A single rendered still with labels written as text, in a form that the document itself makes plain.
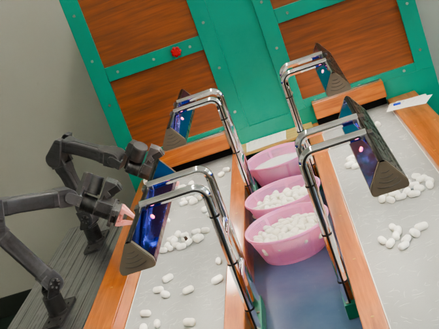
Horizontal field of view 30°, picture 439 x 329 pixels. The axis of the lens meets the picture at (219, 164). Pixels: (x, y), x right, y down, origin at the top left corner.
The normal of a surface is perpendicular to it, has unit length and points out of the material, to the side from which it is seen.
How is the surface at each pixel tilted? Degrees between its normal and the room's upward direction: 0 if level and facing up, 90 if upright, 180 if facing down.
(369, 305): 0
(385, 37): 90
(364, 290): 0
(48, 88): 90
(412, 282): 0
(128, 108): 90
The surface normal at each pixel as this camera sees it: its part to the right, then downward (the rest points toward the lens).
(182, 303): -0.33, -0.90
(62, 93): -0.06, 0.30
